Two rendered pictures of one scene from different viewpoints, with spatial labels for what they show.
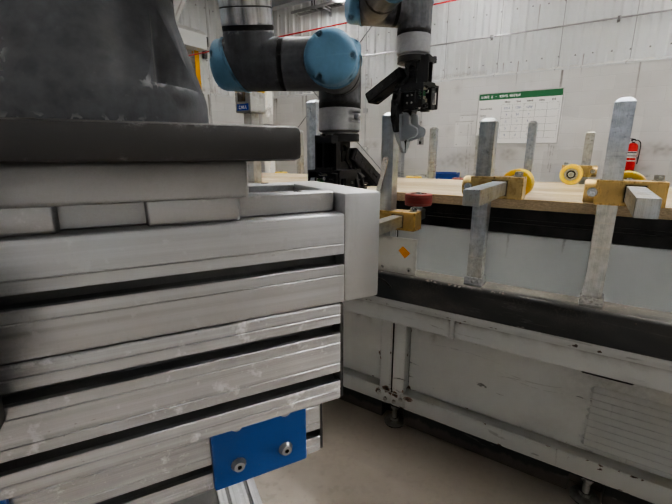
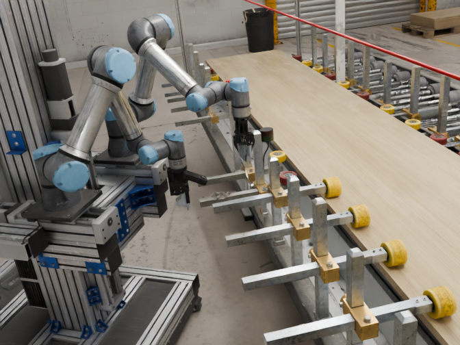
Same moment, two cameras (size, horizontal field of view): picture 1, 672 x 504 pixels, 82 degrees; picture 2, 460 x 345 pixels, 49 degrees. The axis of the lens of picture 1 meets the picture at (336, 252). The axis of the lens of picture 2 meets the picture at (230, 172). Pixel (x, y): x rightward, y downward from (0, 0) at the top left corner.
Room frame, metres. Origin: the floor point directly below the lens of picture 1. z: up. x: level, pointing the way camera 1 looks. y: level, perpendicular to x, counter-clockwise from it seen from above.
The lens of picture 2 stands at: (-0.42, -1.57, 1.90)
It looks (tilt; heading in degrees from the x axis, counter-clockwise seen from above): 25 degrees down; 47
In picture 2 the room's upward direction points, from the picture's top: 6 degrees counter-clockwise
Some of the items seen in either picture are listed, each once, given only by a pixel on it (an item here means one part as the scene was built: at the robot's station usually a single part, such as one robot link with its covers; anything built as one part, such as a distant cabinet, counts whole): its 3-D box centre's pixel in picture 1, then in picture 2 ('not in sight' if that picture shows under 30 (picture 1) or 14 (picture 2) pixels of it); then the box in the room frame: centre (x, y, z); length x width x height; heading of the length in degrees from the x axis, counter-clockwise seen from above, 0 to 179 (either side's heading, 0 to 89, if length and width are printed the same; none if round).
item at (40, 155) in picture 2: not in sight; (52, 163); (0.29, 0.16, 1.21); 0.13 x 0.12 x 0.14; 85
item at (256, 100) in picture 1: (250, 103); not in sight; (1.36, 0.28, 1.18); 0.07 x 0.07 x 0.08; 57
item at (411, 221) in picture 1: (395, 218); (262, 189); (1.07, -0.17, 0.85); 0.13 x 0.06 x 0.05; 57
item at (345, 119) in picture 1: (341, 122); (177, 161); (0.73, -0.01, 1.08); 0.08 x 0.08 x 0.05
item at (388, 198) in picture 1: (388, 203); (259, 180); (1.08, -0.15, 0.89); 0.03 x 0.03 x 0.48; 57
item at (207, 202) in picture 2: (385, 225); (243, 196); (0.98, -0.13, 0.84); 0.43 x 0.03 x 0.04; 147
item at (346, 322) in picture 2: not in sight; (355, 320); (0.50, -1.01, 0.95); 0.50 x 0.04 x 0.04; 147
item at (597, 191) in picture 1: (623, 192); (297, 224); (0.79, -0.58, 0.95); 0.13 x 0.06 x 0.05; 57
